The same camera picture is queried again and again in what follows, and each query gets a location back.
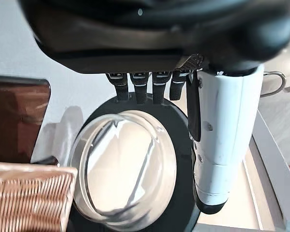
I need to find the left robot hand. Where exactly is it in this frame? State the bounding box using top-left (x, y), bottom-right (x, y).
top-left (16, 0), bottom-right (290, 215)

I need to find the dark clear plastic box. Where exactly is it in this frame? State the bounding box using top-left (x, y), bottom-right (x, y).
top-left (31, 156), bottom-right (61, 168)

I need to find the woven wicker laundry basket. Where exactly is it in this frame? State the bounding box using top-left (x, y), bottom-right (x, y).
top-left (0, 161), bottom-right (78, 232)

